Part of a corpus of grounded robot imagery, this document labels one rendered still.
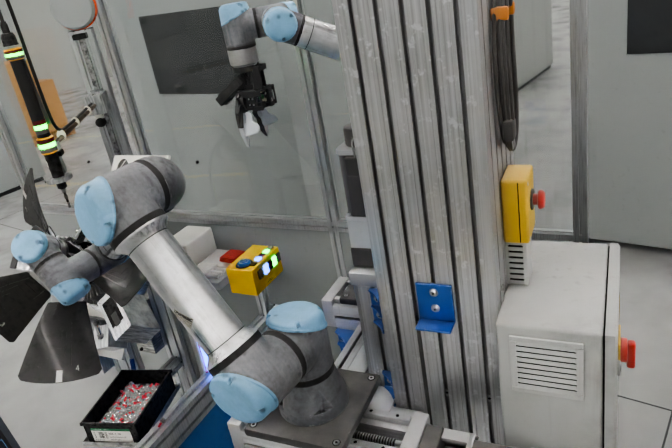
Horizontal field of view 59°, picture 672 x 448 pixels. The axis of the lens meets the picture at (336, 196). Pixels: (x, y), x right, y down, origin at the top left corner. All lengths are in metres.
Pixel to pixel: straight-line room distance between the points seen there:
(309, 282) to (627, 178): 2.07
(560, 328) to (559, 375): 0.10
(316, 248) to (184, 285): 1.23
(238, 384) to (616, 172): 3.00
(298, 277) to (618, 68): 2.09
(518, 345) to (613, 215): 2.74
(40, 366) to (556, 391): 1.37
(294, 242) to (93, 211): 1.31
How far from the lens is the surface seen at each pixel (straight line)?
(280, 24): 1.40
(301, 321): 1.17
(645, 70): 3.56
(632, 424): 2.80
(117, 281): 1.76
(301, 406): 1.27
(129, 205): 1.14
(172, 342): 2.43
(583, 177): 1.88
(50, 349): 1.93
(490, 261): 1.15
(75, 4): 2.43
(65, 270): 1.51
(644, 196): 3.79
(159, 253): 1.13
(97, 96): 2.35
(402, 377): 1.38
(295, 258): 2.38
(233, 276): 1.88
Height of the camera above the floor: 1.90
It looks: 22 degrees down
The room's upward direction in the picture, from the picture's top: 10 degrees counter-clockwise
